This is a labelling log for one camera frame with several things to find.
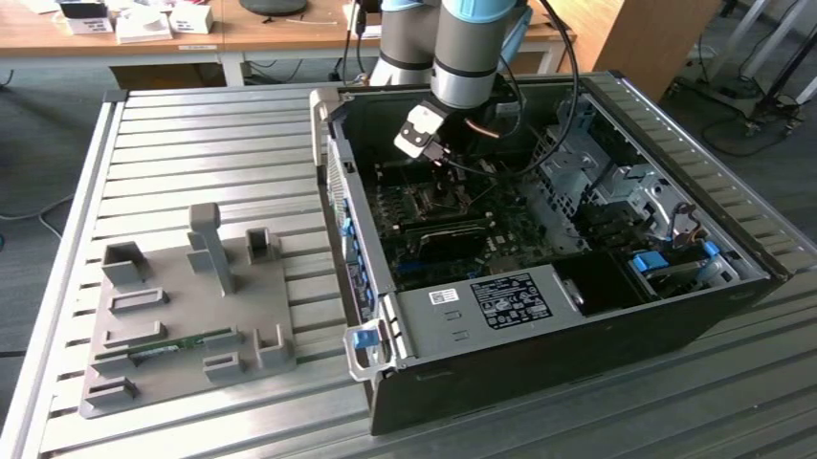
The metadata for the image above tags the blue case latch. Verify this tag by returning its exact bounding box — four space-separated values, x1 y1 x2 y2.
348 327 379 354

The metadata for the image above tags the metal equipment stand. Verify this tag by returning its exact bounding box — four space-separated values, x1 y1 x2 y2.
662 0 817 138

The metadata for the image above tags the green motherboard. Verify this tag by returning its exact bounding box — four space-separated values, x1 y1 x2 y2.
366 160 557 292

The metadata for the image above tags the green RAM stick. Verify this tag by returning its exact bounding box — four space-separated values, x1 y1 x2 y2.
124 332 222 360

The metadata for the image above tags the black graphics card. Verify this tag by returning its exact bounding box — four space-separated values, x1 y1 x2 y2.
411 225 490 263

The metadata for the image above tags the wooden desk white frame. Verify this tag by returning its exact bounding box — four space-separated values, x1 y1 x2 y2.
219 0 575 87
0 0 226 61

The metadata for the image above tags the hard disk in blue carrier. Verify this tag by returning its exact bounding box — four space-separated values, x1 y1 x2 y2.
627 241 745 297

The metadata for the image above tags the grey power supply unit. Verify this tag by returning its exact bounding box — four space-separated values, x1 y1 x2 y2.
389 266 586 360

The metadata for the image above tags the white box with round hole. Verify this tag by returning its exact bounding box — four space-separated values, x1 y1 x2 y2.
114 7 175 45

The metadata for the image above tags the dark round object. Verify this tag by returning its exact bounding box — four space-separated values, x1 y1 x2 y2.
239 0 308 15

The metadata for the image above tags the grey metal disk bay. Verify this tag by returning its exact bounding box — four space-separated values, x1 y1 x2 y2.
519 88 669 254

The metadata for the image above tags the black camera cable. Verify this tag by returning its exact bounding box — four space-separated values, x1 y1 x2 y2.
443 0 582 179

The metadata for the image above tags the multicoloured wire bundle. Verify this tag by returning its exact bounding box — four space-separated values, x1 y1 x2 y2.
662 201 708 251

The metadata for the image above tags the metal socket cover frame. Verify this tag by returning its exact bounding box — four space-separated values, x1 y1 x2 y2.
439 176 481 214

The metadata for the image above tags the white box with printed text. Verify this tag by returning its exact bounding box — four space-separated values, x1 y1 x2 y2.
166 3 216 35

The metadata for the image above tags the white box with black lid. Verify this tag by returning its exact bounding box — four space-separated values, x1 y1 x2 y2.
55 0 118 36

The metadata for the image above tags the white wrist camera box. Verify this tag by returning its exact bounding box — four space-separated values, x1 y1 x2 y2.
394 101 450 160

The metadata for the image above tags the wooden panel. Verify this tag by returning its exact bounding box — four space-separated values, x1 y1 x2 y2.
590 0 726 101

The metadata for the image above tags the grey parts rack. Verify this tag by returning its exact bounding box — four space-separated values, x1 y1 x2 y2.
76 202 300 421

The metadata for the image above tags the black open PC case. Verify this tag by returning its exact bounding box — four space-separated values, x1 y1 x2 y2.
308 70 817 437

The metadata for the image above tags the CPU with silver top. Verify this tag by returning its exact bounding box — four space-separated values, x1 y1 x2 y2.
418 188 458 214

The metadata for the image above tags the CPU socket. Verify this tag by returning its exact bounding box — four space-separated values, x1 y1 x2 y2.
405 180 478 219

